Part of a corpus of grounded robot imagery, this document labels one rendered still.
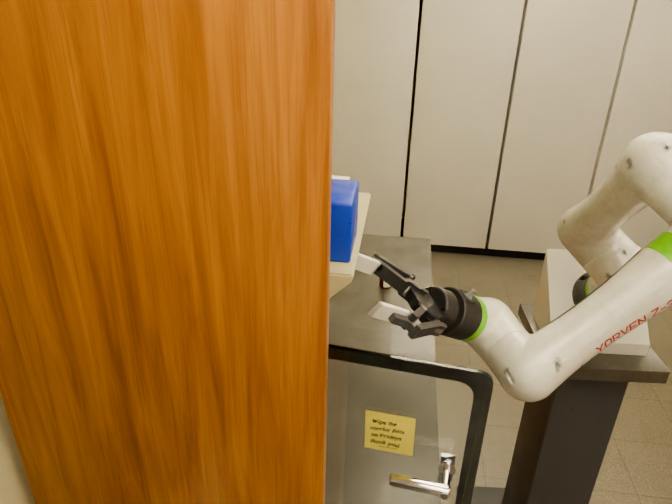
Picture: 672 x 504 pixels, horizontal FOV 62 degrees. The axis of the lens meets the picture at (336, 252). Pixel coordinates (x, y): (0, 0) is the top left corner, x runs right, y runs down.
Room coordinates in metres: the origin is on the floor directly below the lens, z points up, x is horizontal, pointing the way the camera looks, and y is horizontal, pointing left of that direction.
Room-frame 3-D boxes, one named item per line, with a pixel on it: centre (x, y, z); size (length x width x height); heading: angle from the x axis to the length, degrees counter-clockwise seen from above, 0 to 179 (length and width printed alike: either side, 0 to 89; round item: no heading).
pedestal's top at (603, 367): (1.36, -0.75, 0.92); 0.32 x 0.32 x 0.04; 88
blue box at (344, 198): (0.75, 0.02, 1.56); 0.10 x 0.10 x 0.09; 83
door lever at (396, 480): (0.60, -0.14, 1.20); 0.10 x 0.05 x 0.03; 76
